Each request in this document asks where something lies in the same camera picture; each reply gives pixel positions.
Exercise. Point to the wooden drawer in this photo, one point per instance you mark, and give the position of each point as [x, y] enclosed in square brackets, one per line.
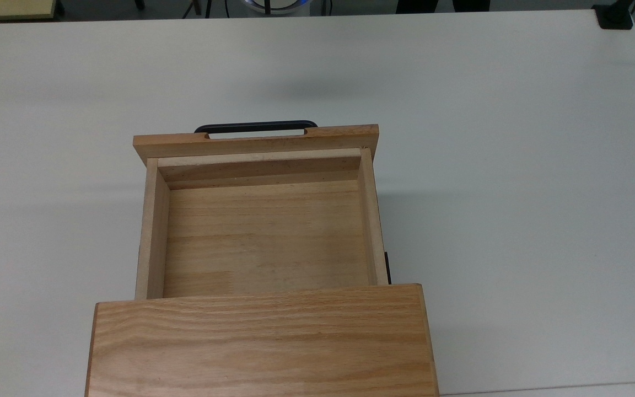
[262, 242]

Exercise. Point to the wooden cabinet body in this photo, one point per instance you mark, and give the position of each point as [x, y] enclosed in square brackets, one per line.
[262, 342]

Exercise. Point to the black table clamp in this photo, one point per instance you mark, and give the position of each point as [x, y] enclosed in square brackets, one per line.
[615, 15]

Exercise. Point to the light wooden board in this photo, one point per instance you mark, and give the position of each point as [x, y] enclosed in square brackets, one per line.
[9, 8]

